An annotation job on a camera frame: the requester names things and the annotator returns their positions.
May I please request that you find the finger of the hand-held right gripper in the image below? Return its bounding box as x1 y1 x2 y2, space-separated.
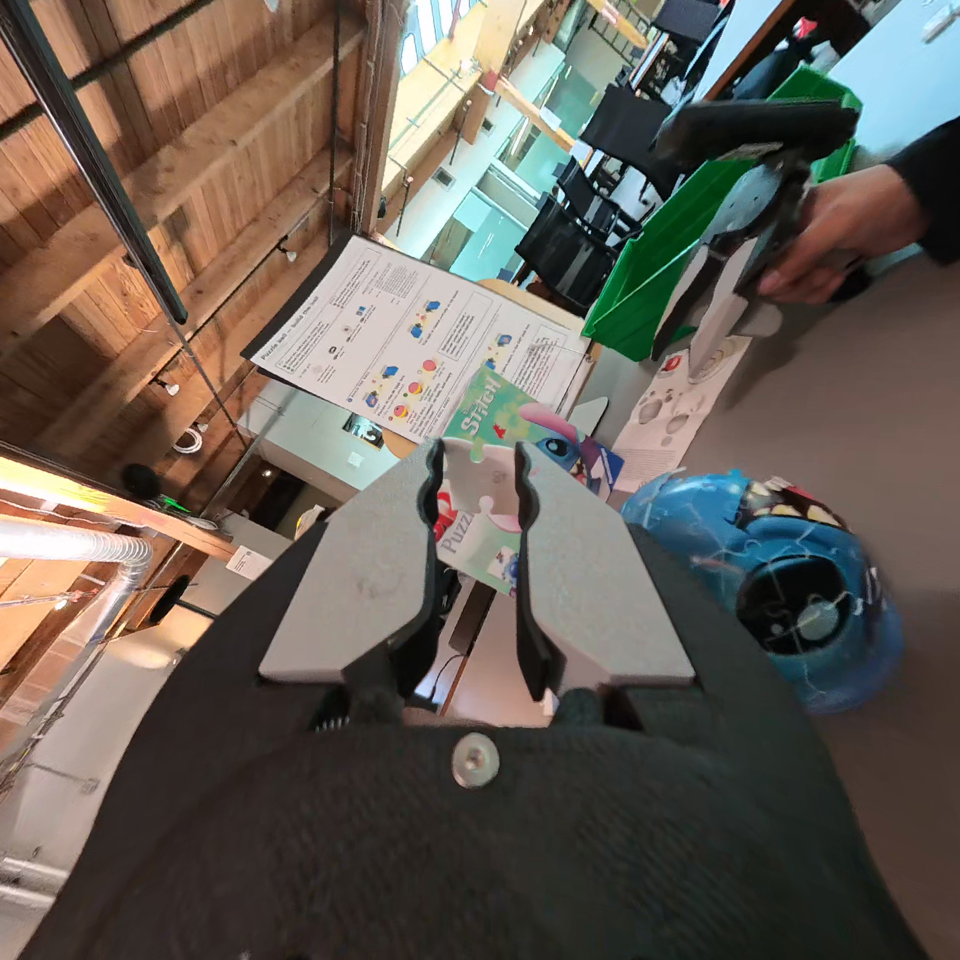
688 238 783 385
651 246 726 363

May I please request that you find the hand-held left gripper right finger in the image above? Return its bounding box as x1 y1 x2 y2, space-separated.
513 441 696 704

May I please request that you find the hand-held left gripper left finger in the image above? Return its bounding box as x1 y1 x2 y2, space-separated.
258 438 449 697

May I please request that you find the white puzzle piece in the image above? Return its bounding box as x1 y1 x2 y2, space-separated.
441 438 526 526

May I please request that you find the blue puzzle ball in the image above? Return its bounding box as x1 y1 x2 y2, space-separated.
621 468 905 714

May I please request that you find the person's right forearm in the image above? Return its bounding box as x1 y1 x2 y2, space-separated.
885 116 960 265

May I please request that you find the cartoon puzzle box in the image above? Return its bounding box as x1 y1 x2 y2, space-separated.
437 363 626 599

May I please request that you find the person's right hand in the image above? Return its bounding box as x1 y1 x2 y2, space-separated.
756 163 931 306

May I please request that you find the green plastic bin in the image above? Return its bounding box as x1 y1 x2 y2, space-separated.
581 63 864 361

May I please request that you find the folded instruction leaflet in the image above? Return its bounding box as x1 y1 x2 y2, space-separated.
611 333 753 496

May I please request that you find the black office chair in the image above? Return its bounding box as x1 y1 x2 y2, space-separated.
513 196 624 316
577 84 676 200

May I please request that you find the laminated task sheet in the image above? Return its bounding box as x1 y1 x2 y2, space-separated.
241 234 590 445

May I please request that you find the silver ventilation duct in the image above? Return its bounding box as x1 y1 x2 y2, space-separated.
0 516 155 680

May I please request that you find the black ceiling rail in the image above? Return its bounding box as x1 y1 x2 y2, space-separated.
0 0 189 325

